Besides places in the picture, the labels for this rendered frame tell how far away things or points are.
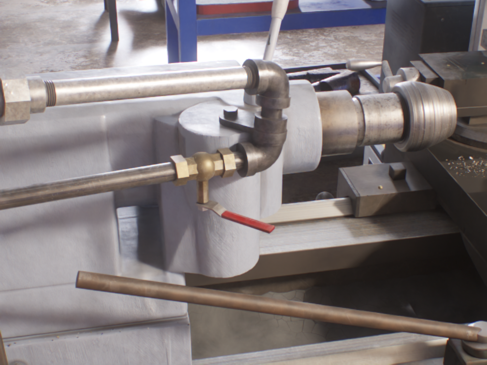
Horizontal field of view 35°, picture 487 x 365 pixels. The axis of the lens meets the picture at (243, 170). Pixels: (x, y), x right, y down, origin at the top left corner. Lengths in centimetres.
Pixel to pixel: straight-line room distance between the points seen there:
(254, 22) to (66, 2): 276
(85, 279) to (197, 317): 47
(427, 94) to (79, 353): 50
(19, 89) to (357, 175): 76
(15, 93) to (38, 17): 445
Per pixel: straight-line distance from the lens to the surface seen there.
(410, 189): 126
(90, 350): 88
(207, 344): 116
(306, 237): 119
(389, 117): 95
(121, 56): 431
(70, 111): 83
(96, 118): 83
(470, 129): 131
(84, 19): 497
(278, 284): 124
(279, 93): 74
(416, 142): 96
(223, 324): 120
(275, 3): 85
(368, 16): 285
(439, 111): 96
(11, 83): 63
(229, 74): 72
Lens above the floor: 150
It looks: 29 degrees down
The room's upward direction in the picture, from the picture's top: straight up
